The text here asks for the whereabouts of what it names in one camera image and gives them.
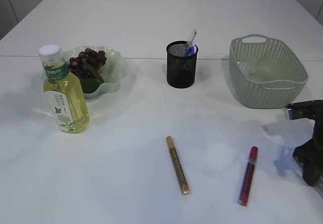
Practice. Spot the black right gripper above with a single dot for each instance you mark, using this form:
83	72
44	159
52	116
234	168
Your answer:
312	168

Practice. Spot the red glitter glue pen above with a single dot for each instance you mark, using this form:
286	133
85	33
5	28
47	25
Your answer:
248	177

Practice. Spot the clear plastic sheet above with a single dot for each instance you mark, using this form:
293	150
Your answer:
247	69

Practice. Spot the blue scissors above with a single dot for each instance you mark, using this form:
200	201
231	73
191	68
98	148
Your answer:
191	50

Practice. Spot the clear plastic ruler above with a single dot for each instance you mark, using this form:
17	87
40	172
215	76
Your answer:
191	37

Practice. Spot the jasmine tea bottle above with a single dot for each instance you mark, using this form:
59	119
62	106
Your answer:
63	91

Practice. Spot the purple grape bunch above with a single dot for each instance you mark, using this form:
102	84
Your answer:
86	67

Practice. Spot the silver glitter glue pen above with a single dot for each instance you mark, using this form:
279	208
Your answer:
300	165

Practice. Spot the green woven plastic basket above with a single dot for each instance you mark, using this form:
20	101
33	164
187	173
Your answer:
280	75

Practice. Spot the gold glitter glue pen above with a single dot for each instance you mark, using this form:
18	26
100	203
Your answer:
183	185

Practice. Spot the black mesh pen holder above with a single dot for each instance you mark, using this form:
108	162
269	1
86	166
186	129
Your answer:
180	70

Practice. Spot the green wavy plate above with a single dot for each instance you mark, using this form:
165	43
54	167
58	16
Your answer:
112	72

